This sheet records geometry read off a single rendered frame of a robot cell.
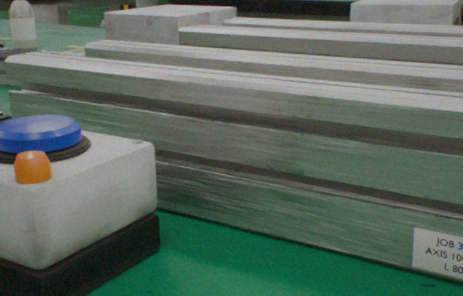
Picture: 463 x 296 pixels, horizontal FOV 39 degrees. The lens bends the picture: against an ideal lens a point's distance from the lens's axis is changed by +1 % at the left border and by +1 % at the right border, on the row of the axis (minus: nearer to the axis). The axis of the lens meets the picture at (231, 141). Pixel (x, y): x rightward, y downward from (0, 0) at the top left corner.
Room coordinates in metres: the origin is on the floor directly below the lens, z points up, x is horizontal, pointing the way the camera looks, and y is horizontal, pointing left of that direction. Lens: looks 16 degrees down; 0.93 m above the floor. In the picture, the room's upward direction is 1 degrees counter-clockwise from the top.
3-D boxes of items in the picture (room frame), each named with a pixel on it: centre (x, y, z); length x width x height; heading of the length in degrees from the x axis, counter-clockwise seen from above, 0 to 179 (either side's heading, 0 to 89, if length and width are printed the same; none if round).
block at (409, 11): (0.70, -0.18, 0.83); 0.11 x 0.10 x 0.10; 156
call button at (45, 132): (0.31, 0.09, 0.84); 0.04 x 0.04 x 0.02
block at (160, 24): (0.65, 0.06, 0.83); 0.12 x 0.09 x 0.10; 147
